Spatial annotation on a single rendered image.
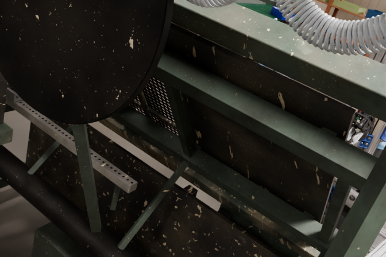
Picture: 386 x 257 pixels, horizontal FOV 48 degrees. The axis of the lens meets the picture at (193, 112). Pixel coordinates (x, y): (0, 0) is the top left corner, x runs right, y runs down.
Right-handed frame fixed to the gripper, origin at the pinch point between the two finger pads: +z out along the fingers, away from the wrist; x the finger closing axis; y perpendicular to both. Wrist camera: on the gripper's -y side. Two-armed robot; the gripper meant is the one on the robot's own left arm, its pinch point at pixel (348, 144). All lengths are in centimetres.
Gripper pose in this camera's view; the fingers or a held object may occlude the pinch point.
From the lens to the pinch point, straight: 214.1
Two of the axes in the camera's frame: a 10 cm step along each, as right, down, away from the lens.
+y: -5.1, -3.1, -8.1
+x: 6.5, 4.8, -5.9
